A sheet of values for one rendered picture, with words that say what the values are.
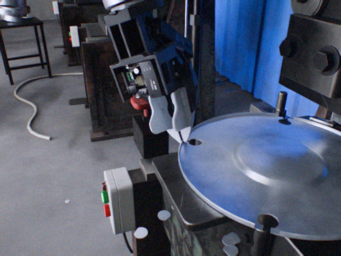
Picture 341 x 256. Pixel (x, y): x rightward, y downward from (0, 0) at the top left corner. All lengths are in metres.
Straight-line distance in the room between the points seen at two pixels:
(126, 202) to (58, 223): 0.87
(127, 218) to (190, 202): 0.34
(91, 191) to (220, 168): 1.25
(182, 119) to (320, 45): 0.20
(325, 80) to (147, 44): 0.22
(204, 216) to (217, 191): 0.05
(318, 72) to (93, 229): 1.21
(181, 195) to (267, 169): 0.12
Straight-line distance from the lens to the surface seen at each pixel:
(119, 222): 0.70
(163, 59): 0.39
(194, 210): 0.37
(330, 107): 0.46
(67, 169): 1.82
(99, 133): 2.07
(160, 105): 0.46
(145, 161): 0.68
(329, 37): 0.40
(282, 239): 0.48
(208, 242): 0.52
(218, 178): 0.41
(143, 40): 0.39
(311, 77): 0.42
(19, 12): 3.21
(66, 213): 1.55
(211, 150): 0.47
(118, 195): 0.65
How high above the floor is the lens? 1.03
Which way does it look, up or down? 28 degrees down
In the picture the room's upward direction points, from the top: straight up
